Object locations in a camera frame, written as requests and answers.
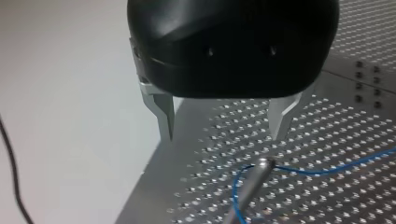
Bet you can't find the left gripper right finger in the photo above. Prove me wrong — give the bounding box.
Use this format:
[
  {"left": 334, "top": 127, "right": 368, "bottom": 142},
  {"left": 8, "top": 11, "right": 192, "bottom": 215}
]
[{"left": 267, "top": 91, "right": 304, "bottom": 142}]

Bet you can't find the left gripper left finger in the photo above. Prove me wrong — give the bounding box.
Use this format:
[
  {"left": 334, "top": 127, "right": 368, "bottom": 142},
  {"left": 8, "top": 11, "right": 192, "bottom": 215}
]
[{"left": 138, "top": 77, "right": 176, "bottom": 142}]

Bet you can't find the blue cable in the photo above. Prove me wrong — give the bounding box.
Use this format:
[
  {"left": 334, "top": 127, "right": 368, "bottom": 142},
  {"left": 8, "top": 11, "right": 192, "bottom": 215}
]
[{"left": 232, "top": 147, "right": 396, "bottom": 224}]

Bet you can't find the metal post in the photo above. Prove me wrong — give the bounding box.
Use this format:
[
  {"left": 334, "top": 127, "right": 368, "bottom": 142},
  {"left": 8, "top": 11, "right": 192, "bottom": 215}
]
[{"left": 221, "top": 157, "right": 276, "bottom": 224}]

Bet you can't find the black cable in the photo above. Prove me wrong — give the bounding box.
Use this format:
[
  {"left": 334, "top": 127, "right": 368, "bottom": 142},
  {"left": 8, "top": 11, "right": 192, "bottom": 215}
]
[{"left": 0, "top": 115, "right": 35, "bottom": 224}]

